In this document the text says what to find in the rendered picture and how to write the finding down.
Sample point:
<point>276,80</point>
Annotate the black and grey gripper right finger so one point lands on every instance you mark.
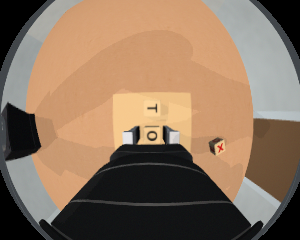
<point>170,136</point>

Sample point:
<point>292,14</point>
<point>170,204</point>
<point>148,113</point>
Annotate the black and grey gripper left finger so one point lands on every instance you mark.
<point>132,136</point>

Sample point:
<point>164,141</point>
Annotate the beige square mat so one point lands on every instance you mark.
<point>175,113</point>

